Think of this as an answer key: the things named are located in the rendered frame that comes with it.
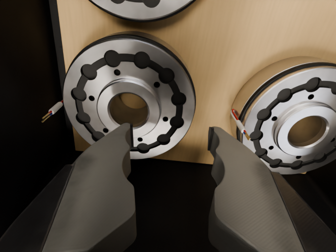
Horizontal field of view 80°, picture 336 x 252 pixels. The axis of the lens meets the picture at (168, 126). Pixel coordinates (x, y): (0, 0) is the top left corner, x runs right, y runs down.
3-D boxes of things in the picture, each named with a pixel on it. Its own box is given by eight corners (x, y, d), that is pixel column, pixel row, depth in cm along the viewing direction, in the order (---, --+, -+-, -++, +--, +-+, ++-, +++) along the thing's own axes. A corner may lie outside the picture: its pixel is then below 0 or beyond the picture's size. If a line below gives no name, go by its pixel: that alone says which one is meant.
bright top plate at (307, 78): (261, 58, 14) (265, 60, 14) (395, 72, 15) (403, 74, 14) (227, 166, 19) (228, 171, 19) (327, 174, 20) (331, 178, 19)
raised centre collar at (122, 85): (93, 75, 14) (90, 78, 14) (162, 78, 15) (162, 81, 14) (101, 133, 17) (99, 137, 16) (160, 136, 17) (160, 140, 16)
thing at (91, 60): (51, 33, 13) (46, 34, 13) (202, 41, 14) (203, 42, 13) (78, 153, 19) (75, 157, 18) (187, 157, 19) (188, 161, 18)
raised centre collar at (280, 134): (286, 98, 15) (290, 101, 15) (347, 104, 16) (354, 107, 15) (264, 150, 18) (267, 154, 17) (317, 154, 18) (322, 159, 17)
